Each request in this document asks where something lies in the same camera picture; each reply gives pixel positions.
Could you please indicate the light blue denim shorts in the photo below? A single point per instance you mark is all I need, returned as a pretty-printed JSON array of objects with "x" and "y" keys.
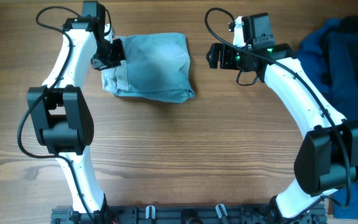
[{"x": 156, "y": 68}]

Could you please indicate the right white rail clip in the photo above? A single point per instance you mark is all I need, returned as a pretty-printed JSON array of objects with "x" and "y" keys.
[{"x": 222, "y": 213}]

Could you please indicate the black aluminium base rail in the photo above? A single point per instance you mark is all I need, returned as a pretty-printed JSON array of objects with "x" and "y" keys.
[{"x": 185, "y": 214}]

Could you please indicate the dark navy garment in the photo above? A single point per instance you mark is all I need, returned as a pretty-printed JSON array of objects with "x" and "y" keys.
[{"x": 340, "y": 49}]

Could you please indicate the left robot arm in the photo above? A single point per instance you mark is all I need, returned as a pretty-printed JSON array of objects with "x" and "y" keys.
[{"x": 62, "y": 120}]

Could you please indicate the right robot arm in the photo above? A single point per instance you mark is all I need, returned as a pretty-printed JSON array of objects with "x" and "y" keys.
[{"x": 328, "y": 157}]

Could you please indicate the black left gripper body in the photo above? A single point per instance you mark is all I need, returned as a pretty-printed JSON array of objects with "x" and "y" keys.
[{"x": 110, "y": 54}]

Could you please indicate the white rail clip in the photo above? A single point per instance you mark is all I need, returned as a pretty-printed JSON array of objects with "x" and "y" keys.
[
  {"x": 150, "y": 212},
  {"x": 222, "y": 213}
]

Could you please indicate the blue cloth garment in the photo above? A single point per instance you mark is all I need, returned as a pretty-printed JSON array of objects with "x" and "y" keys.
[{"x": 311, "y": 56}]

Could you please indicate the left white rail clip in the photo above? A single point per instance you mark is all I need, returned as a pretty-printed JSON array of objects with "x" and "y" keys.
[{"x": 150, "y": 212}]

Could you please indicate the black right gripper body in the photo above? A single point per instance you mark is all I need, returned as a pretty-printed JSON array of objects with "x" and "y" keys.
[{"x": 230, "y": 60}]

